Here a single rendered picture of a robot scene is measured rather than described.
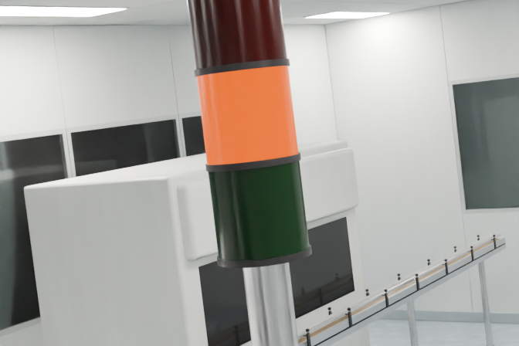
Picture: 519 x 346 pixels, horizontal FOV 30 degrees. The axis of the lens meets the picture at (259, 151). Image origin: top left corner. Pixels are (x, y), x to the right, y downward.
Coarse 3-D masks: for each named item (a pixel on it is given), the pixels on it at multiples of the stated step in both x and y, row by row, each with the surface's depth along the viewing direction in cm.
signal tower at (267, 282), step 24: (216, 72) 49; (216, 168) 50; (240, 168) 49; (240, 264) 49; (264, 264) 49; (288, 264) 51; (264, 288) 51; (288, 288) 51; (264, 312) 51; (288, 312) 51; (264, 336) 51; (288, 336) 51
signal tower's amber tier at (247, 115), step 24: (240, 72) 49; (264, 72) 49; (288, 72) 51; (216, 96) 49; (240, 96) 49; (264, 96) 49; (288, 96) 50; (216, 120) 49; (240, 120) 49; (264, 120) 49; (288, 120) 50; (216, 144) 50; (240, 144) 49; (264, 144) 49; (288, 144) 50
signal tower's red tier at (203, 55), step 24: (192, 0) 50; (216, 0) 49; (240, 0) 49; (264, 0) 49; (192, 24) 50; (216, 24) 49; (240, 24) 49; (264, 24) 49; (216, 48) 49; (240, 48) 49; (264, 48) 49
